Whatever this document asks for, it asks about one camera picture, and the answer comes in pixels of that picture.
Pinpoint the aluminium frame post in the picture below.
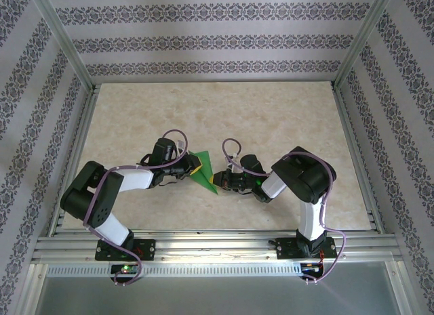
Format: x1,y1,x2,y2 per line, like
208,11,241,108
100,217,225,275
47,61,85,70
332,0,401,92
29,0,101,92

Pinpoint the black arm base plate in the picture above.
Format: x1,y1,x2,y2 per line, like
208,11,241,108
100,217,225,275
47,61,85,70
96,238,156,261
276,236,338,261

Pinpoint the slotted grey cable duct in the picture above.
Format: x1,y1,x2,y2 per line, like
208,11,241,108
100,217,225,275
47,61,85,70
45,263,303,279

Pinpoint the aluminium mounting rail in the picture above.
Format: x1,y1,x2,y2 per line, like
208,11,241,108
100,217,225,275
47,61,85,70
32,228,404,266

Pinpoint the aluminium frame bar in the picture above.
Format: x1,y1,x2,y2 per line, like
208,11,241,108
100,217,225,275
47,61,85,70
386,260,421,315
18,263,48,315

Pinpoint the aluminium side rail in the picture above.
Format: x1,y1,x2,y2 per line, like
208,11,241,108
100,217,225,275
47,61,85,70
47,84,101,236
332,84,387,236

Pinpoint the green paper sheet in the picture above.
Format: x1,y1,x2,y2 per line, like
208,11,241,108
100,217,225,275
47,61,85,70
187,149,220,196

